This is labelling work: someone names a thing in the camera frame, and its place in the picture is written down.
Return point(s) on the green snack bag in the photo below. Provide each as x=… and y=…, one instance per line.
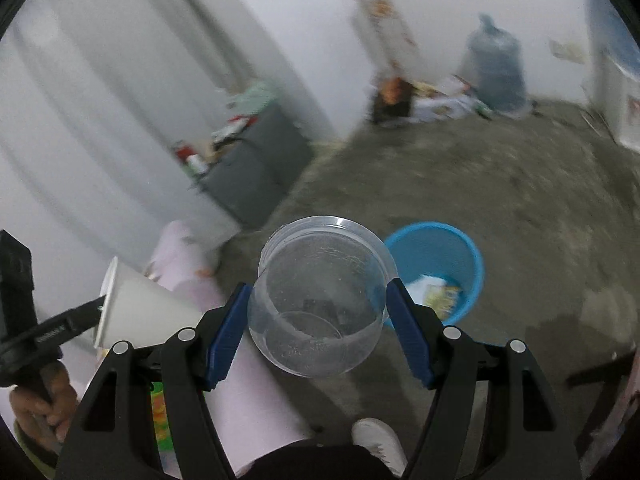
x=161, y=410

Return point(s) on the crumpled printed wrapper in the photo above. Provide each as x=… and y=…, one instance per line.
x=435, y=295

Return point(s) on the wall outlet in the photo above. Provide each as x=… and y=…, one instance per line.
x=565, y=50

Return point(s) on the dark wooden stool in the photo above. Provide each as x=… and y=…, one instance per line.
x=602, y=375

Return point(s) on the small white bottle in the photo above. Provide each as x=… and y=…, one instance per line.
x=197, y=164

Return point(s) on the clear plastic container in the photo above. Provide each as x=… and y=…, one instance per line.
x=320, y=280

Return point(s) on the pale green box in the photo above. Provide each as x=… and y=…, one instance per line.
x=255, y=96

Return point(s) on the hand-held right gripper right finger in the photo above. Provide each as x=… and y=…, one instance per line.
x=410, y=330

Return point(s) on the person's white shoe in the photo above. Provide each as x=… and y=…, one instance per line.
x=375, y=440

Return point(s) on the white cabinet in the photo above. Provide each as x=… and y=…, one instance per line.
x=625, y=110

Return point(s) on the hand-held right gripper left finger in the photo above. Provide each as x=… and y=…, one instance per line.
x=227, y=335

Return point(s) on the large water jug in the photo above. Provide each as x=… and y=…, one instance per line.
x=495, y=70

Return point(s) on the blue plastic bin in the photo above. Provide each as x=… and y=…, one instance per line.
x=450, y=255

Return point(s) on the dark box with orange print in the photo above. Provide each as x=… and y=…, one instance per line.
x=395, y=95

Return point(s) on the white paper cup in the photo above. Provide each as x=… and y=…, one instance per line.
x=145, y=305

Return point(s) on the white curtain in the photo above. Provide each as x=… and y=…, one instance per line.
x=100, y=110

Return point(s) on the flat white printed box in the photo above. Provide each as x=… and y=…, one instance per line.
x=440, y=105

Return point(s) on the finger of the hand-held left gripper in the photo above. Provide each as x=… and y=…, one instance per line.
x=75, y=317

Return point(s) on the grey cabinet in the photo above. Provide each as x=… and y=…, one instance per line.
x=260, y=170

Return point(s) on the person's left hand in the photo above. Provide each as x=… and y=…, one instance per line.
x=55, y=402

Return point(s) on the tall white printed box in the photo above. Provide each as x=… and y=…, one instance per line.
x=385, y=25

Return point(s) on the small red container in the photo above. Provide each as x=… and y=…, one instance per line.
x=182, y=151

